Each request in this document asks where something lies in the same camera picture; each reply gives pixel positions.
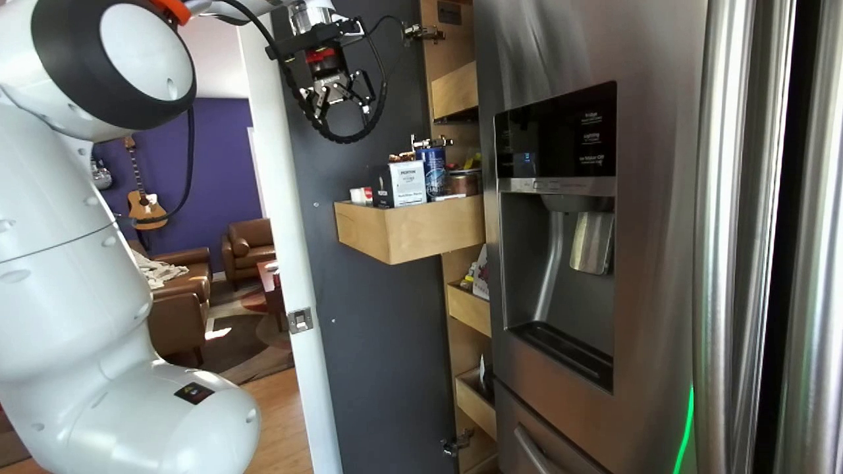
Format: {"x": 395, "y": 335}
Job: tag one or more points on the stainless steel refrigerator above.
{"x": 648, "y": 265}

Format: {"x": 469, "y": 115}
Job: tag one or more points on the dark bottle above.
{"x": 383, "y": 187}

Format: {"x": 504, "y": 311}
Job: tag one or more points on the grey electric guitar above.
{"x": 103, "y": 175}

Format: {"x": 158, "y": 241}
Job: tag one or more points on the dark pantry cabinet door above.
{"x": 378, "y": 350}

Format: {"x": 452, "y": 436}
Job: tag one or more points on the small red white jar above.
{"x": 362, "y": 195}

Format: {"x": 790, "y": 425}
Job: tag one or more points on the pull-out pantry shelves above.
{"x": 452, "y": 49}

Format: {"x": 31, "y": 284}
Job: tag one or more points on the wooden pull-out pantry drawer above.
{"x": 475, "y": 408}
{"x": 482, "y": 458}
{"x": 453, "y": 92}
{"x": 469, "y": 311}
{"x": 412, "y": 229}

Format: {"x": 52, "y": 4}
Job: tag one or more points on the cream knitted blanket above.
{"x": 167, "y": 275}

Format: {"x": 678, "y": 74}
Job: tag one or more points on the brown leather armchair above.
{"x": 247, "y": 246}

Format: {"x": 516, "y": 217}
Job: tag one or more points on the brown jar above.
{"x": 462, "y": 182}

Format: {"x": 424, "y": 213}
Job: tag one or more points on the white food box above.
{"x": 408, "y": 184}

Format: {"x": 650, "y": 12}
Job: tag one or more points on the metal door hinge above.
{"x": 412, "y": 32}
{"x": 453, "y": 448}

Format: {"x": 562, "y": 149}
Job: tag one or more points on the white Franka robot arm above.
{"x": 68, "y": 306}

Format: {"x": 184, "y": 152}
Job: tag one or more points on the blue can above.
{"x": 434, "y": 171}

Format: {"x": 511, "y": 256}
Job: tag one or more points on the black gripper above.
{"x": 320, "y": 55}

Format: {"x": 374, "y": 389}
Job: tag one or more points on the acoustic guitar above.
{"x": 145, "y": 211}

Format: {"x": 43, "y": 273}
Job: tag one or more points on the brown leather sofa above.
{"x": 174, "y": 324}

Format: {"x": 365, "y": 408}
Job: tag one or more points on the low coffee table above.
{"x": 246, "y": 308}

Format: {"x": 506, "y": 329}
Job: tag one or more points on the fridge water ice dispenser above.
{"x": 562, "y": 140}

